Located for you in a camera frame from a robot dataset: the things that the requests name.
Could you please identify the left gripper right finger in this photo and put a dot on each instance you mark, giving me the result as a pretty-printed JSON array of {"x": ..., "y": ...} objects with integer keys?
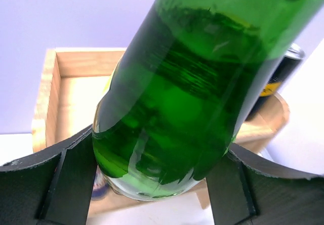
[{"x": 245, "y": 188}]

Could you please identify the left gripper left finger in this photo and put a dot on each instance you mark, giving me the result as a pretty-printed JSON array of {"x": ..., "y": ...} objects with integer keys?
[{"x": 52, "y": 186}]

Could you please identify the green bottle front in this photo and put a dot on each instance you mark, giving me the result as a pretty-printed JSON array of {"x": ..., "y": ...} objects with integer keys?
[{"x": 185, "y": 84}]

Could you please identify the black yellow Schweppes can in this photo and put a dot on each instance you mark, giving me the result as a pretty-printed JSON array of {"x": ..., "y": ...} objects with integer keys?
[{"x": 292, "y": 59}]

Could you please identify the wooden two-tier shelf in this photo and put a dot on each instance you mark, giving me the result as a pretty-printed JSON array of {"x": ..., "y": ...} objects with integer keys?
[{"x": 73, "y": 82}]

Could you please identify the left Red Bull can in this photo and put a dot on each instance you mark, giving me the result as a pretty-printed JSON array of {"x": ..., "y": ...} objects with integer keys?
[{"x": 100, "y": 186}]

